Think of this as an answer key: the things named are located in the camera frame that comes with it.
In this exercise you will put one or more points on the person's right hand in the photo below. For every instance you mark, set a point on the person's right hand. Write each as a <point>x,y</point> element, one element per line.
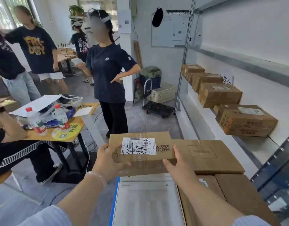
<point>184,171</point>

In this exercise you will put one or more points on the person's left hand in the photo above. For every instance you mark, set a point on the person's left hand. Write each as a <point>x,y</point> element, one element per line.
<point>106,162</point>

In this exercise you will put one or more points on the brown box with label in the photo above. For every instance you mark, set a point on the brown box with label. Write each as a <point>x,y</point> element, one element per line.
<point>211,183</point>

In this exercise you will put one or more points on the brown box printed square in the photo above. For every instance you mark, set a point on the brown box printed square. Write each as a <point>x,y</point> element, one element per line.
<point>217,162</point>

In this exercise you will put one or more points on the wide box with handwritten label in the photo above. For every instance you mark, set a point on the wide box with handwritten label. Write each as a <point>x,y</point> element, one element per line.
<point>163,138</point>

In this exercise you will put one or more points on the blue tray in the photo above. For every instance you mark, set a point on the blue tray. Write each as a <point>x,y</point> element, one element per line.
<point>113,204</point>

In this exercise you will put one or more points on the plain brown box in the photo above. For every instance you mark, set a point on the plain brown box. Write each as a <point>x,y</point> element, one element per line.
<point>248,197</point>

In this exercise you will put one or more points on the printed cardboard box with label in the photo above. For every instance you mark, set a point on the printed cardboard box with label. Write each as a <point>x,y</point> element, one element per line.
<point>219,96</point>
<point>192,69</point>
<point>205,81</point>
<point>248,124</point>

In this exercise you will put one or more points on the person's right forearm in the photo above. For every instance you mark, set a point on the person's right forearm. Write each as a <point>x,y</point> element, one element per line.
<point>205,207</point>

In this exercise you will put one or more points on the person's left forearm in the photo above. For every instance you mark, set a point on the person's left forearm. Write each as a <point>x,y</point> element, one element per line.
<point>83,200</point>

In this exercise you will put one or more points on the translucent white bangle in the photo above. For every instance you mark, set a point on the translucent white bangle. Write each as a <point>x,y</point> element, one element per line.
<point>97,175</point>

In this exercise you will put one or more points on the round yellow sticker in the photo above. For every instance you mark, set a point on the round yellow sticker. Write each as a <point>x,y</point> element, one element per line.
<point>69,131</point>

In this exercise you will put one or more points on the small white paper sheet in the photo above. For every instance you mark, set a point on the small white paper sheet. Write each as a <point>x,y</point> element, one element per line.
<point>83,112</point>

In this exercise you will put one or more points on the clear water bottle red cap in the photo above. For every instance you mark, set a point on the clear water bottle red cap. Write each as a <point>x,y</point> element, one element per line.
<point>62,117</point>
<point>36,122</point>

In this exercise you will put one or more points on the black platform trolley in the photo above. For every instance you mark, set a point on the black platform trolley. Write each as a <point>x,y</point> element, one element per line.
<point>158,109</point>

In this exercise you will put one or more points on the wooden table with black legs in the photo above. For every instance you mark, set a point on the wooden table with black legs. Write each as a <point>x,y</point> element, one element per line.
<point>43,136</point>

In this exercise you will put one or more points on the blue packet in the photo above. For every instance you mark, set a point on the blue packet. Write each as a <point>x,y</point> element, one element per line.
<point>49,122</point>

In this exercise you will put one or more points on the cream plastic crate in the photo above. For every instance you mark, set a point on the cream plastic crate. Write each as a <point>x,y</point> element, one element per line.
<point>164,94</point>

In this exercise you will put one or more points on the light blue striped shirt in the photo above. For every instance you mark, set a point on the light blue striped shirt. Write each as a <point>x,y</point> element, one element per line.
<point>45,217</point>

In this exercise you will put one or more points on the red fire extinguisher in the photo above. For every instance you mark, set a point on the red fire extinguisher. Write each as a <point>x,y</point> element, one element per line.
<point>137,84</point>

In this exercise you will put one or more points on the large white paper sheet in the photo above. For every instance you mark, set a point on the large white paper sheet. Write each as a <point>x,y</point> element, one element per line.
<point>36,104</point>

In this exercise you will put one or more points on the navy plastic crate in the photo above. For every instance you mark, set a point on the navy plastic crate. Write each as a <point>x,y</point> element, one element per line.
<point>156,82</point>

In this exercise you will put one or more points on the camouflage bag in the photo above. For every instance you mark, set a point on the camouflage bag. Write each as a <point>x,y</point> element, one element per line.
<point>150,71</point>

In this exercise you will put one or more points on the white paper sign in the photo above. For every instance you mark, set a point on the white paper sign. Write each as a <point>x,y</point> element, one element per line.
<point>227,78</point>

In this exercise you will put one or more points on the white controller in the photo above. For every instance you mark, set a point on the white controller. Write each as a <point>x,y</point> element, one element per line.
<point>77,61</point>

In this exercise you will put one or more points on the round wooden stool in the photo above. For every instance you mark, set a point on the round wooden stool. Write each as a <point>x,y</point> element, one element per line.
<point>1,177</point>

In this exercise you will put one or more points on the long wooden table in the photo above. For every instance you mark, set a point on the long wooden table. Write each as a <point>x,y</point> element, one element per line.
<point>64,58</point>

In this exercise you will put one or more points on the bundle of wooden poles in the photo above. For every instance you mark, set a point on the bundle of wooden poles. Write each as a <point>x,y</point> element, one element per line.
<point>138,54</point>

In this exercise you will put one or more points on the pile of small brown boxes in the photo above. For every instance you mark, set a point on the pile of small brown boxes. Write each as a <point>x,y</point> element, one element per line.
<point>66,51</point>

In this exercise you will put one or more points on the black wristwatch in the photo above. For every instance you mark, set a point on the black wristwatch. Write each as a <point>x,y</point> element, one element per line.
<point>0,110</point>

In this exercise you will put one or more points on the whiteboard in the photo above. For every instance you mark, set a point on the whiteboard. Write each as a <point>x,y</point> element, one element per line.
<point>163,37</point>

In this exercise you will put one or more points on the black cap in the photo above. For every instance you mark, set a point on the black cap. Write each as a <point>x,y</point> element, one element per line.
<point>157,17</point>

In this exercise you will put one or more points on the potted green plant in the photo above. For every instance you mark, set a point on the potted green plant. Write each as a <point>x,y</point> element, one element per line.
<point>76,10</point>

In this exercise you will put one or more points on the black hook rail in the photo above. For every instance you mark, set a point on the black hook rail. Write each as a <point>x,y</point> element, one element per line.
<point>177,11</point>

